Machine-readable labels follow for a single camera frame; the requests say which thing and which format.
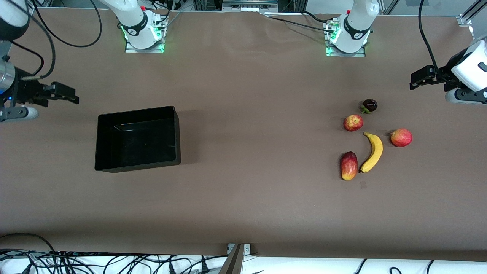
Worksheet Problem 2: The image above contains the black base power cable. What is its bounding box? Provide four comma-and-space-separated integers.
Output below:
264, 13, 335, 34

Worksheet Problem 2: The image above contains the red yellow mango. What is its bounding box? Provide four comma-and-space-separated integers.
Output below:
340, 151, 358, 181

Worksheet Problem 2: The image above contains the black plastic box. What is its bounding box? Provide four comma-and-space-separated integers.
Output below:
94, 106, 181, 173

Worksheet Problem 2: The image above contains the yellow banana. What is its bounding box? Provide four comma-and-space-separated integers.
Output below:
360, 131, 384, 174

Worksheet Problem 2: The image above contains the small red apple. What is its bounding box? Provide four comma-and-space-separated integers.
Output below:
343, 115, 363, 132

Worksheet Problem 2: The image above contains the dark metal post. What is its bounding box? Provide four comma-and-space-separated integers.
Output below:
219, 244, 245, 274

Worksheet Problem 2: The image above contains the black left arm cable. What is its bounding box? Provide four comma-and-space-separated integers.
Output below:
418, 0, 440, 73

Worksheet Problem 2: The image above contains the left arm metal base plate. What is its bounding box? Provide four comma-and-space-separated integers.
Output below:
326, 46, 366, 57

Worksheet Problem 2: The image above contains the aluminium corner bracket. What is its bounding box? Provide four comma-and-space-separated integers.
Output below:
458, 0, 487, 27

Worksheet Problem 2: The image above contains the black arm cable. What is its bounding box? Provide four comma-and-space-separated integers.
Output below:
8, 0, 102, 80
418, 0, 440, 73

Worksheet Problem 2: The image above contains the black looped floor cable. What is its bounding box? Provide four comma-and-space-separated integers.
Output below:
0, 233, 57, 253

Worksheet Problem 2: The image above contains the red apple right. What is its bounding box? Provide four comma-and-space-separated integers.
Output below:
390, 128, 413, 147

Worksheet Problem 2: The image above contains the black cable bundle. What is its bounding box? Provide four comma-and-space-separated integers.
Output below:
0, 249, 229, 274

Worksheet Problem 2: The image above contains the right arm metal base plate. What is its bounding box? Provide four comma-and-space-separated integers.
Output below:
125, 38, 165, 53

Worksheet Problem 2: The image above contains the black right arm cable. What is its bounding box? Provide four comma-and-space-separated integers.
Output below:
8, 0, 102, 80

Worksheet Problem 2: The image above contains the dark purple mangosteen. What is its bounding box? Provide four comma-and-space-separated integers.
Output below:
360, 99, 378, 115

